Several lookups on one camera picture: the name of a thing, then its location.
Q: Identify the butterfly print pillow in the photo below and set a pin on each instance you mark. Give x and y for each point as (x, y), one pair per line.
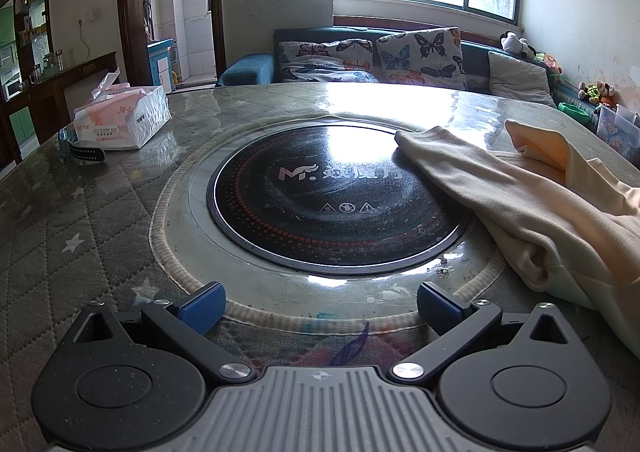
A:
(420, 57)
(320, 57)

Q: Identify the round black induction cooktop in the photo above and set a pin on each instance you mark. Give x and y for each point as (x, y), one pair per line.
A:
(310, 212)

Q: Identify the panda plush toy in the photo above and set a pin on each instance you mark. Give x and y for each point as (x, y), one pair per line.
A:
(512, 42)

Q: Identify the small blue cabinet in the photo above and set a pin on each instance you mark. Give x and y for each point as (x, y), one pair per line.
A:
(160, 62)

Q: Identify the white wall socket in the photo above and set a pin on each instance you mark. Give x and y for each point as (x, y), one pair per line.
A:
(86, 18)

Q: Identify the cream sweatshirt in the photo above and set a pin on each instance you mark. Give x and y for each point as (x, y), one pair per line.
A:
(525, 212)

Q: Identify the blue corner sofa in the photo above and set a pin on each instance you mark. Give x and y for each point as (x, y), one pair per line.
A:
(247, 70)

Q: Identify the pink plush toy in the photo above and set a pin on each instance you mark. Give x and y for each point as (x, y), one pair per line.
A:
(550, 63)

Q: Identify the dark wooden sideboard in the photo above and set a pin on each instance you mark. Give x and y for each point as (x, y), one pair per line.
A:
(55, 82)

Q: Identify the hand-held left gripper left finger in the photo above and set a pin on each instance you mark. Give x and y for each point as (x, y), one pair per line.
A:
(202, 306)

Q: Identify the wooden display shelf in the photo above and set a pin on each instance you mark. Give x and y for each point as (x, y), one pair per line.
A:
(30, 7)

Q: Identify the green plastic basin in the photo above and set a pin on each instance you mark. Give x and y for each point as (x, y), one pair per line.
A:
(575, 113)

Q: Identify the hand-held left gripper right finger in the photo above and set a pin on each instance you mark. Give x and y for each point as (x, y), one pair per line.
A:
(435, 308)

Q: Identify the small plush toys cluster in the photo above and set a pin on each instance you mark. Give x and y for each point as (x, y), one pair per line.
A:
(595, 92)

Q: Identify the pink white tissue pack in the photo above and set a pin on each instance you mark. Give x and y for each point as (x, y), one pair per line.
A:
(130, 117)

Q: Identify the dark wooden door frame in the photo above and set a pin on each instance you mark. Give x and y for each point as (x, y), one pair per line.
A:
(129, 7)

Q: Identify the clear plastic storage box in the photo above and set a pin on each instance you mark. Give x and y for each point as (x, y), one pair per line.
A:
(617, 130)

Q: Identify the grey plain pillow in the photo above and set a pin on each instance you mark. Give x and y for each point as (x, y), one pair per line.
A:
(520, 77)

